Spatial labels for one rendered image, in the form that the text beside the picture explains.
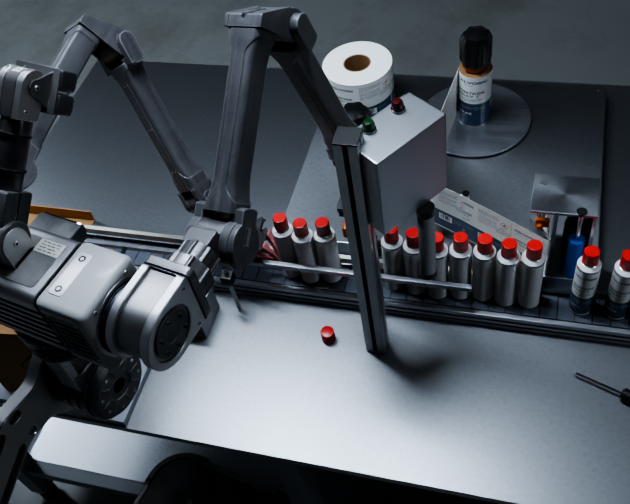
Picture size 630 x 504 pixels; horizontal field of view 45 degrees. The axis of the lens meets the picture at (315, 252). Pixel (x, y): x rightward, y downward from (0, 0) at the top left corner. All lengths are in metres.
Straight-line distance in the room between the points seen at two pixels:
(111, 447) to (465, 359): 1.25
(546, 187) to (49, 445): 1.76
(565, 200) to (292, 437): 0.78
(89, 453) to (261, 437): 0.96
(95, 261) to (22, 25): 3.84
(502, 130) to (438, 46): 1.84
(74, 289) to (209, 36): 3.26
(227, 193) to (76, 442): 1.53
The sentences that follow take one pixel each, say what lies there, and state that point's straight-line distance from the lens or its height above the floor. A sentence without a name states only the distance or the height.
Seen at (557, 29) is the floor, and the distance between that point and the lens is 4.11.
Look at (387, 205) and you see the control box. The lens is 1.39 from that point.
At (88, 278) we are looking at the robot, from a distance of 1.20.
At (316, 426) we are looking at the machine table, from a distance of 1.76.
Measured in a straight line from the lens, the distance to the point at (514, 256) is 1.71.
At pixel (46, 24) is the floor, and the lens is 4.92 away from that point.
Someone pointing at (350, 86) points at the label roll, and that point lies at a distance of 2.19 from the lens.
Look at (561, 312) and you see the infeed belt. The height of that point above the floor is 0.88.
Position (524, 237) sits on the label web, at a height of 1.04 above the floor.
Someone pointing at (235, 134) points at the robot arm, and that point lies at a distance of 1.27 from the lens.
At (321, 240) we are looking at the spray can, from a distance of 1.77.
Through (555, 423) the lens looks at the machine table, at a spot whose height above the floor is 0.83.
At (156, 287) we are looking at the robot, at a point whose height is 1.50.
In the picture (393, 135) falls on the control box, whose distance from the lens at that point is 1.35.
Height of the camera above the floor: 2.39
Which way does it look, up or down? 50 degrees down
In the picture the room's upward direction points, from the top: 13 degrees counter-clockwise
